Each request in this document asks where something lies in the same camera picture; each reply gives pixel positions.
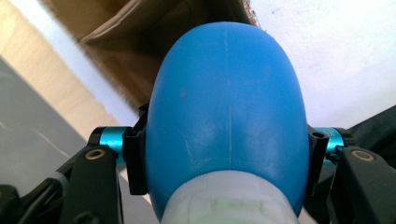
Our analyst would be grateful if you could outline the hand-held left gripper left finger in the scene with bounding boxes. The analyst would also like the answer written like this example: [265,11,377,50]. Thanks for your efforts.
[88,103,151,197]

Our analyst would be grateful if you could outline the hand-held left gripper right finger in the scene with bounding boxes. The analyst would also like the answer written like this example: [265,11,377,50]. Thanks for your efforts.
[306,123,355,198]

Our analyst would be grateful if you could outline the blue bottle with white cap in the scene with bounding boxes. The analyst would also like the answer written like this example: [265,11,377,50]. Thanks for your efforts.
[145,21,311,224]

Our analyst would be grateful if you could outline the cardboard box blue outside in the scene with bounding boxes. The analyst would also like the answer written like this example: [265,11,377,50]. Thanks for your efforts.
[40,0,260,110]

